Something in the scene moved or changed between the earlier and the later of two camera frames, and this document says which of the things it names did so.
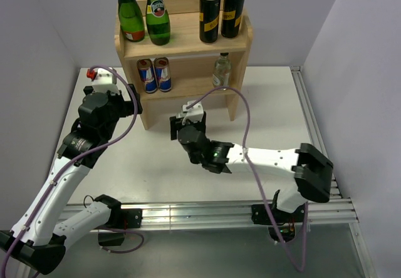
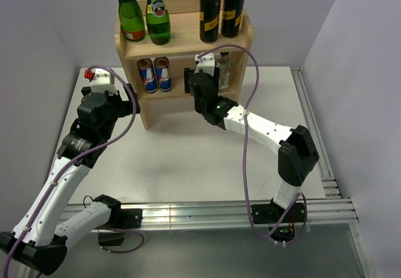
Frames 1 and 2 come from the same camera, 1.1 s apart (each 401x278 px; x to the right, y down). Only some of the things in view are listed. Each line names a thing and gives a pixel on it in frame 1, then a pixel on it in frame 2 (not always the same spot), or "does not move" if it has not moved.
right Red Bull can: (161, 66) does not move
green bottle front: (130, 14) does not move
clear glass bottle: (222, 71) does not move
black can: (209, 8) does not move
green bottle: (158, 17) does not move
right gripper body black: (194, 158) -> (198, 107)
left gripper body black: (119, 108) does not move
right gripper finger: (175, 123) -> (187, 72)
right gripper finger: (202, 123) -> (216, 80)
